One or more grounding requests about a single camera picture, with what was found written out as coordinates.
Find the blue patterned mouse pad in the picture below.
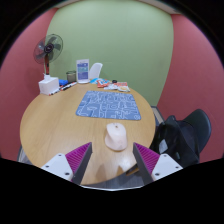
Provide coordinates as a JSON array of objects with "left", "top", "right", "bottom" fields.
[{"left": 75, "top": 90, "right": 142, "bottom": 121}]

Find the whiteboard marker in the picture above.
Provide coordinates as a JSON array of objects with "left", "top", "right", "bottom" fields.
[
  {"left": 60, "top": 81, "right": 78, "bottom": 92},
  {"left": 49, "top": 86, "right": 65, "bottom": 97}
]

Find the pale pink computer mouse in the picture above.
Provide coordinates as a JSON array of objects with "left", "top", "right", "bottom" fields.
[{"left": 104, "top": 122, "right": 129, "bottom": 152}]

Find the dark mesh pen cup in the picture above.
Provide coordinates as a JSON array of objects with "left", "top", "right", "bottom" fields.
[{"left": 65, "top": 70, "right": 78, "bottom": 84}]

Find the red and white snack packet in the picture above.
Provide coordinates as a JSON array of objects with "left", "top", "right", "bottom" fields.
[{"left": 114, "top": 81, "right": 131, "bottom": 93}]

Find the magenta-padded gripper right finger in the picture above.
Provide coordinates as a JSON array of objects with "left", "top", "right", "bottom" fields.
[{"left": 132, "top": 142, "right": 184, "bottom": 185}]

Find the white tissue box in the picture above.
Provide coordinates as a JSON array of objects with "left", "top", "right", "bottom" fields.
[{"left": 38, "top": 73, "right": 60, "bottom": 96}]

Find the black office chair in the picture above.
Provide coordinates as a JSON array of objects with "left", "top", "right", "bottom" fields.
[{"left": 165, "top": 108, "right": 212, "bottom": 158}]

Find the orange snack packet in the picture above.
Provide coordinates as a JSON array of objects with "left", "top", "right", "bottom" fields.
[{"left": 97, "top": 79, "right": 110, "bottom": 88}]

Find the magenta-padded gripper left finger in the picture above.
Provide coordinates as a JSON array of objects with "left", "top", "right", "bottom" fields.
[{"left": 40, "top": 141, "right": 93, "bottom": 186}]

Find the black standing fan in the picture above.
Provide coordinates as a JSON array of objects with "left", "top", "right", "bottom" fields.
[{"left": 33, "top": 33, "right": 64, "bottom": 76}]

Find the clear sign stand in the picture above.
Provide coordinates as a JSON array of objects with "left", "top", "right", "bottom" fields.
[{"left": 76, "top": 58, "right": 91, "bottom": 84}]

